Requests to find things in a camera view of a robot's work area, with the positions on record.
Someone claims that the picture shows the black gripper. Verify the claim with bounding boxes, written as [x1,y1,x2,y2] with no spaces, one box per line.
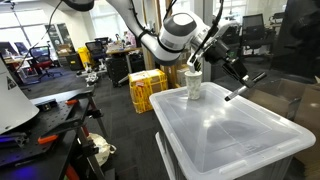
[204,40,267,88]

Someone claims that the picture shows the white crumpled bag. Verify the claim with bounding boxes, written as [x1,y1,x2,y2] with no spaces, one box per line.
[88,133,117,166]

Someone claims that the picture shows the black office chair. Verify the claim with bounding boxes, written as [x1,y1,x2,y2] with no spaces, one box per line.
[30,46,56,80]

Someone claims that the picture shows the white paper cup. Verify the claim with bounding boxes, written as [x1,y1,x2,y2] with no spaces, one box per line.
[185,71,202,100]

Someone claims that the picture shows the yellow wrapped box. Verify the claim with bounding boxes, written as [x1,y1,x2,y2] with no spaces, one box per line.
[129,69,168,114]

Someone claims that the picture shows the clear plastic storage bin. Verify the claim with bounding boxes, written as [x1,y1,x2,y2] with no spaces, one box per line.
[154,131,298,180]

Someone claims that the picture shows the orange handled clamp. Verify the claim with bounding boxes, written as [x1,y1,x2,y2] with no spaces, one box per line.
[37,135,59,144]

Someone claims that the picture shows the black and white marker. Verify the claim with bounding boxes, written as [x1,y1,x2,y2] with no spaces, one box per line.
[224,86,248,101]

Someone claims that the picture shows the large clear plastic bin lid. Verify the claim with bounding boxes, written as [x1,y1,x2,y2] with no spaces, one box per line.
[150,82,316,179]

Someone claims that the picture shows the black perforated workbench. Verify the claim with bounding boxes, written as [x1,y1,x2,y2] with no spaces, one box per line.
[0,88,104,180]

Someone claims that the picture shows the brown cardboard box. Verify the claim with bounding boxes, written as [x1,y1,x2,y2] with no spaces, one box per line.
[246,79,320,180]

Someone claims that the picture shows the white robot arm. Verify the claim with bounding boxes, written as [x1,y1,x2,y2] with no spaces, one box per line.
[106,0,266,88]

